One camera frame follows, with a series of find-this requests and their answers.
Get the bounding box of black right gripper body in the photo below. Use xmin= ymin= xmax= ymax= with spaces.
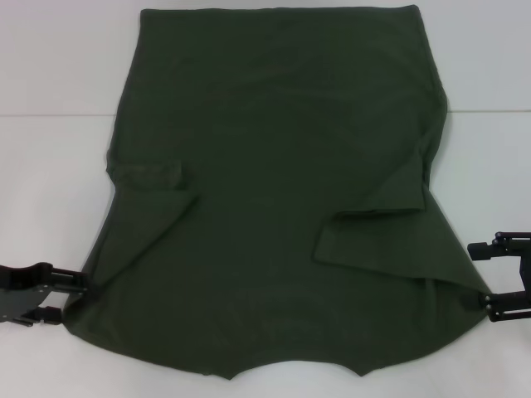
xmin=518 ymin=246 xmax=531 ymax=303

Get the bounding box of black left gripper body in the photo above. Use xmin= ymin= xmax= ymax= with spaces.
xmin=0 ymin=261 xmax=54 ymax=328

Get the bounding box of dark green t-shirt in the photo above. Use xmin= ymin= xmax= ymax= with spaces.
xmin=61 ymin=4 xmax=491 ymax=369

